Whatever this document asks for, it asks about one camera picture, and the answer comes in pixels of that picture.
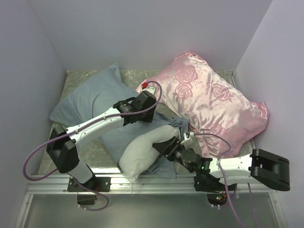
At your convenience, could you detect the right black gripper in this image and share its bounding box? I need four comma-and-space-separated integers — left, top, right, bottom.
152, 136, 194, 173

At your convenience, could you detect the aluminium front rail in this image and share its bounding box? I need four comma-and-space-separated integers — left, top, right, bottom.
23, 172, 269, 196

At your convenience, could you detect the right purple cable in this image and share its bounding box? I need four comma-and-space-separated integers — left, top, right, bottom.
192, 129, 259, 228

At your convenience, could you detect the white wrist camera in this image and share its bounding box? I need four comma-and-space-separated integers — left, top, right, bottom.
141, 82, 157, 95
181, 132, 194, 147

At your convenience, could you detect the white pillow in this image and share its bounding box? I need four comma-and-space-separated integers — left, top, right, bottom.
118, 125, 180, 183

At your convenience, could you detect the pink rose satin pillow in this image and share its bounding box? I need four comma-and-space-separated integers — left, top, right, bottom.
147, 52, 270, 158

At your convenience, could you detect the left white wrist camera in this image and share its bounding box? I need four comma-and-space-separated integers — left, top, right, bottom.
141, 82, 157, 95

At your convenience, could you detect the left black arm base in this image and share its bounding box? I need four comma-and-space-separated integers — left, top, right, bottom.
67, 177, 112, 207

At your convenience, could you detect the green beige patchwork pillowcase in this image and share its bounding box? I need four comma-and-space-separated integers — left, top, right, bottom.
49, 64, 189, 179

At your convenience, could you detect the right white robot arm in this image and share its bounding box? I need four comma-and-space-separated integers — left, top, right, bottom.
153, 135, 290, 193

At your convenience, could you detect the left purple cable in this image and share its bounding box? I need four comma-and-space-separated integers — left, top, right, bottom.
23, 80, 162, 212

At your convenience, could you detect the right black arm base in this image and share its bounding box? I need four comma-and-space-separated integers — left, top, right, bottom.
194, 175, 228, 208

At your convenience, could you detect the purple cable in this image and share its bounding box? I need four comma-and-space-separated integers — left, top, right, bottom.
192, 129, 259, 228
23, 80, 162, 212

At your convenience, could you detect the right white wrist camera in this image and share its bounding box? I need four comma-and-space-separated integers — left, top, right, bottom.
181, 132, 194, 147

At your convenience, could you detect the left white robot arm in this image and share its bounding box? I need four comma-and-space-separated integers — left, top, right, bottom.
46, 90, 158, 191

